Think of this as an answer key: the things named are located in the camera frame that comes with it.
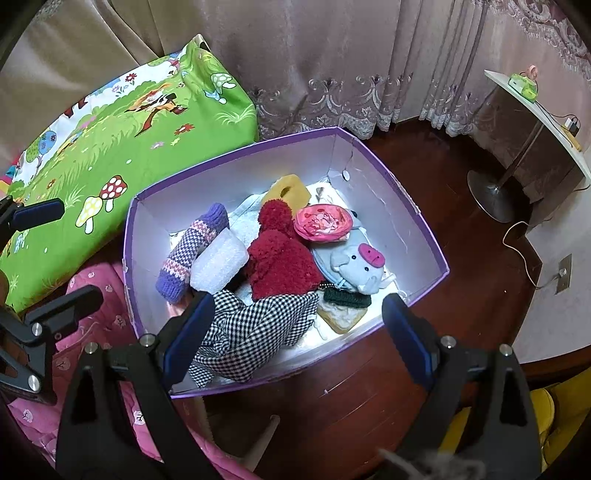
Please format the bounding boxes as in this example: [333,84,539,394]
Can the white knitted item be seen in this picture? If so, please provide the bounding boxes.
[189,228,250,294]

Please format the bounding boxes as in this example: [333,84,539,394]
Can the dark green knit sock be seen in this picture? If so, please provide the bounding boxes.
[322,287,372,308]

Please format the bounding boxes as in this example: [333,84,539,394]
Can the yellow cushion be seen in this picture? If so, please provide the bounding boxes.
[436,369,591,472]

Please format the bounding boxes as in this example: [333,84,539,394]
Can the round pedestal side table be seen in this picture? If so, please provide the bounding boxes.
[467,69,591,227]

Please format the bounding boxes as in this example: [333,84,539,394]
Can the purple knitted sock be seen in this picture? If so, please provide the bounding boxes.
[156,203,230,303]

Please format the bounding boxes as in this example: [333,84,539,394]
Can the red plush towel bear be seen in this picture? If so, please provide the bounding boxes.
[245,198,324,301]

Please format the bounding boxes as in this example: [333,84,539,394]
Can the pink quilt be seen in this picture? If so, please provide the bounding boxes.
[9,261,259,480]

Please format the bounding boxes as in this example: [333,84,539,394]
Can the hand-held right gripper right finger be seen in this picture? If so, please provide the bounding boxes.
[381,293,542,480]

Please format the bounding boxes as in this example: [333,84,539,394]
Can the pale cloth towel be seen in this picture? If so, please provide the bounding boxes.
[227,193,262,243]

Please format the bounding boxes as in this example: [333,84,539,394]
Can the pale power cable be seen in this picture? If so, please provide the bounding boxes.
[502,220,561,290]

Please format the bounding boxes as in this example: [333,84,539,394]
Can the tan sponge block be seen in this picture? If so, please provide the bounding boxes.
[316,302,366,334]

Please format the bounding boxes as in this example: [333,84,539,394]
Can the beige curtain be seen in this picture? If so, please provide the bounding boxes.
[0,0,199,160]

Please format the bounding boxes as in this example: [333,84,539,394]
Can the metal wall socket plate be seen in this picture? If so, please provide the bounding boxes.
[555,254,573,295]

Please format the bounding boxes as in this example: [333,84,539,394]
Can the purple cardboard box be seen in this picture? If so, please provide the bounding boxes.
[122,127,451,400]

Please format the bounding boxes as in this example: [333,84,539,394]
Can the yellow sponge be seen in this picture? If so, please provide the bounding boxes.
[270,174,311,210]

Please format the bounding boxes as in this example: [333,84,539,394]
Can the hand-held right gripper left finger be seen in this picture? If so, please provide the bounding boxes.
[55,291,218,480]

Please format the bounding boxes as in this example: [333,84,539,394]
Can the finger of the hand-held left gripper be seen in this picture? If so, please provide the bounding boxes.
[0,196,65,254]
[0,285,103,407]

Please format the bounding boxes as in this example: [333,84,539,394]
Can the pink fabric flower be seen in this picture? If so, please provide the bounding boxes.
[295,205,354,241]

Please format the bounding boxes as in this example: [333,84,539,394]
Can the cartoon printed green bedsheet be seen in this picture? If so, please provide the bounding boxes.
[0,39,259,315]

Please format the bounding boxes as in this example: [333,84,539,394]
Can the black white checkered cloth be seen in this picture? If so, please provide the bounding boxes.
[187,291,320,388]

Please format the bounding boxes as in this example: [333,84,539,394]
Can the small green white gadget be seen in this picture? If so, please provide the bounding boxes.
[508,65,540,103]

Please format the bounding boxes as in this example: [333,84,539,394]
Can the mauve embroidered lace curtain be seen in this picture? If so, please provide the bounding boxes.
[111,0,591,139]

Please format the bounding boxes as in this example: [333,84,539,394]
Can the grey blue pig pouch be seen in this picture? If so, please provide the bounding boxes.
[310,215,387,296]

